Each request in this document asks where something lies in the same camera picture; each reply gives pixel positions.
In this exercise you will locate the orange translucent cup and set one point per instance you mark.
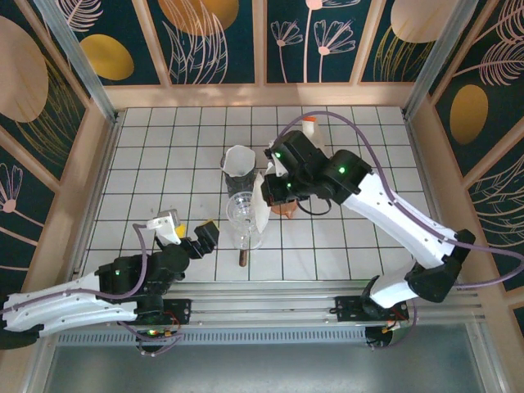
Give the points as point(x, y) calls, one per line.
point(284, 210)

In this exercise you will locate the aluminium side rail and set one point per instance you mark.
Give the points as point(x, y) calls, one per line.
point(429, 196)
point(98, 196)

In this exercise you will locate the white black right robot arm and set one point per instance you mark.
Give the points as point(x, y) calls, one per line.
point(393, 221)

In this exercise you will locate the clear glass dripper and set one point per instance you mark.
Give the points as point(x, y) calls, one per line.
point(241, 209)

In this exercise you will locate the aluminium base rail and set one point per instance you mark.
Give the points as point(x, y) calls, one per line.
point(262, 305)

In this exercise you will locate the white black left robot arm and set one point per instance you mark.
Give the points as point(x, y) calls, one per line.
point(53, 305)

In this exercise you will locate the orange white filter pack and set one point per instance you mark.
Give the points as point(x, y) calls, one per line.
point(319, 139)

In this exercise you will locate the perforated metal strip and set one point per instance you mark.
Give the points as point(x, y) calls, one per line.
point(266, 336)

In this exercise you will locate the aluminium frame post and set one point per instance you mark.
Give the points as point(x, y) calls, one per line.
point(78, 57)
point(439, 57)

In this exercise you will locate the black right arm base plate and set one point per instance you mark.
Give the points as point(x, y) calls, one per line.
point(348, 309)

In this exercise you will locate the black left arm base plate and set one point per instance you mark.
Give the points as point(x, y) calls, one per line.
point(180, 311)

